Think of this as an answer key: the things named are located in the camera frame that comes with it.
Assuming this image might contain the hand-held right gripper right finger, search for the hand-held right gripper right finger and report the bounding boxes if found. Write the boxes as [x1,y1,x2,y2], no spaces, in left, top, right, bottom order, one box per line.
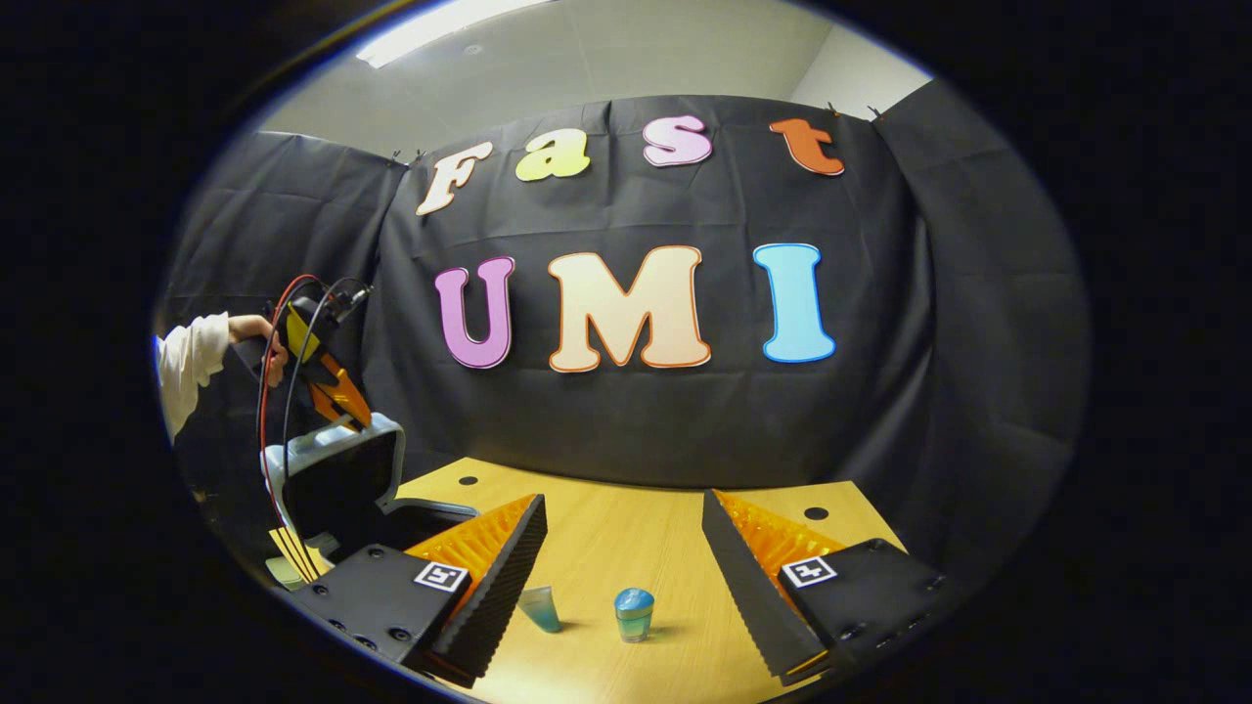
[700,489,950,685]

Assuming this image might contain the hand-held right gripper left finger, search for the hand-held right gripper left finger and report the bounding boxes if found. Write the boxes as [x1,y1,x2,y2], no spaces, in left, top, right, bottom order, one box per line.
[293,494,548,689]

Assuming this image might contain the small light blue suitcase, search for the small light blue suitcase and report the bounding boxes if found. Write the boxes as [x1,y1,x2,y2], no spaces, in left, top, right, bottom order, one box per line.
[262,413,480,593]

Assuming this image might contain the small green blue-capped bottle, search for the small green blue-capped bottle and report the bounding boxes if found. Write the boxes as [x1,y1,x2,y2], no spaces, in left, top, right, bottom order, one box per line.
[614,588,655,643]

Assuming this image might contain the black backdrop cloth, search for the black backdrop cloth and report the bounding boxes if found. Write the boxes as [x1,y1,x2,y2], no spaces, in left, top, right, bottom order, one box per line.
[156,78,1092,588]

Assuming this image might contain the black cable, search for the black cable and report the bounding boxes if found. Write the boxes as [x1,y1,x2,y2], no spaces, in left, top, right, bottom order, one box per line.
[281,277,375,495]

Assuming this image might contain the red cable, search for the red cable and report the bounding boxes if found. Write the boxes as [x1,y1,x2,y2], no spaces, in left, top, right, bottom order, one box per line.
[255,274,326,514]

